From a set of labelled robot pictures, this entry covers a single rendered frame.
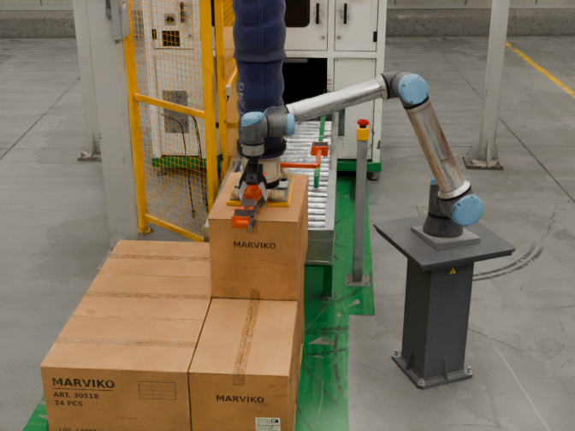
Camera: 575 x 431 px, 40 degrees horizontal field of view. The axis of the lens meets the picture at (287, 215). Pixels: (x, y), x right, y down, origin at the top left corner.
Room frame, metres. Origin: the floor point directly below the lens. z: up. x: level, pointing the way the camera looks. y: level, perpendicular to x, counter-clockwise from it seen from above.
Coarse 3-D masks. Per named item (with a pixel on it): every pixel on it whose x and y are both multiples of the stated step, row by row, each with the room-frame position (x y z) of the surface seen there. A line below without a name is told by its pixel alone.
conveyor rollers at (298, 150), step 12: (300, 132) 5.79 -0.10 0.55; (312, 132) 5.79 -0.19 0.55; (324, 132) 5.78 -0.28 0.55; (288, 144) 5.52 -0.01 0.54; (300, 144) 5.51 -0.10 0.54; (288, 156) 5.25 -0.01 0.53; (300, 156) 5.24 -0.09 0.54; (312, 156) 5.24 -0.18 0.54; (324, 156) 5.23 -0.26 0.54; (240, 168) 5.00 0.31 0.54; (300, 168) 4.98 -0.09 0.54; (312, 168) 4.97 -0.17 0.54; (324, 168) 4.97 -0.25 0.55; (312, 180) 4.78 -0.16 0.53; (324, 180) 4.78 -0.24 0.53; (312, 192) 4.53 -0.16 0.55; (324, 192) 4.53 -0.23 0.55; (312, 204) 4.34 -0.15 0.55; (324, 204) 4.34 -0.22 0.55; (312, 216) 4.16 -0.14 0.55; (324, 216) 4.16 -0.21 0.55
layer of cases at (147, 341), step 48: (144, 240) 3.85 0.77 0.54; (96, 288) 3.32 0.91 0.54; (144, 288) 3.32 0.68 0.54; (192, 288) 3.32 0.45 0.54; (96, 336) 2.90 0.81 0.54; (144, 336) 2.90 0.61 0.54; (192, 336) 2.89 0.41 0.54; (240, 336) 2.89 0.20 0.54; (288, 336) 2.89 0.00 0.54; (48, 384) 2.67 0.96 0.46; (96, 384) 2.66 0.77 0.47; (144, 384) 2.65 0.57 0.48; (192, 384) 2.63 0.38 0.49; (240, 384) 2.62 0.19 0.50; (288, 384) 2.61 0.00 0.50
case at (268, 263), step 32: (224, 192) 3.54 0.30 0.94; (224, 224) 3.22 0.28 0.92; (256, 224) 3.21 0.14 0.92; (288, 224) 3.19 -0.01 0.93; (224, 256) 3.22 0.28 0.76; (256, 256) 3.21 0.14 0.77; (288, 256) 3.19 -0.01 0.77; (224, 288) 3.22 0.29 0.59; (256, 288) 3.21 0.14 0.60; (288, 288) 3.19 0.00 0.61
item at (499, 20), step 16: (80, 0) 6.81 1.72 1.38; (496, 0) 6.56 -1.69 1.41; (80, 16) 6.81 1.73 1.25; (496, 16) 6.56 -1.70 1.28; (80, 32) 6.81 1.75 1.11; (496, 32) 6.56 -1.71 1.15; (80, 48) 6.81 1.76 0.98; (496, 48) 6.56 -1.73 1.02; (80, 64) 6.81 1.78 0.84; (496, 64) 6.56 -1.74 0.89; (80, 80) 6.82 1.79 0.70; (496, 80) 6.56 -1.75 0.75; (496, 96) 6.56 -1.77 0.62; (96, 112) 6.81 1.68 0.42; (496, 112) 6.55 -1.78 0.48; (96, 128) 6.81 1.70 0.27; (480, 128) 6.66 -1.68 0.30; (96, 144) 6.81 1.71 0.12; (480, 144) 6.59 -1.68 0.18
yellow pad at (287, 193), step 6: (282, 180) 3.58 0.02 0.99; (288, 180) 3.63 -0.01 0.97; (294, 180) 3.68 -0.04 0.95; (288, 186) 3.55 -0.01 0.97; (288, 192) 3.49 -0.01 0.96; (270, 198) 3.41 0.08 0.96; (288, 198) 3.41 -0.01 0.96; (270, 204) 3.36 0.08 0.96; (276, 204) 3.36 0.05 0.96; (282, 204) 3.35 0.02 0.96; (288, 204) 3.35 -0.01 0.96
